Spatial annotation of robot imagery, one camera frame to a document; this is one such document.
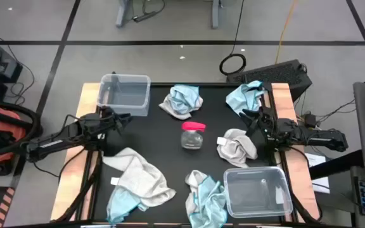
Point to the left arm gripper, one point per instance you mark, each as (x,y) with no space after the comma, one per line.
(108,122)

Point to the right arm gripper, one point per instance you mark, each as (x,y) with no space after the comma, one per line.
(268,125)

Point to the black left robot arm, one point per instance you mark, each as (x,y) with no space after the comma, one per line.
(55,142)

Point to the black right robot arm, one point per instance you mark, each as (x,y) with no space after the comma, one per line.
(312,136)

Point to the clear plastic basket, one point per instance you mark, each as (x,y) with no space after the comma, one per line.
(124,95)
(258,191)

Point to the black power adapter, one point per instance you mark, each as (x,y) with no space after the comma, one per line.
(310,120)

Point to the jar with pink lid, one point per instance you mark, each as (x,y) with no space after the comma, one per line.
(192,137)

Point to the white paper sheet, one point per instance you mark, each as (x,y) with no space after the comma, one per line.
(320,183)

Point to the black desk beam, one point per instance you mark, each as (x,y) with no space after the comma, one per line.
(334,166)

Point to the grey desk leg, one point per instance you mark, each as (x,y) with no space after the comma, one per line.
(122,14)
(215,14)

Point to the black power strip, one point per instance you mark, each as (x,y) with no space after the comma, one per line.
(144,16)

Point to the orange vacuum cleaner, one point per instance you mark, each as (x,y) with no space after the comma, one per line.
(2,126)

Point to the black frame strut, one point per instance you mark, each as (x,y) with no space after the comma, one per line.
(87,187)

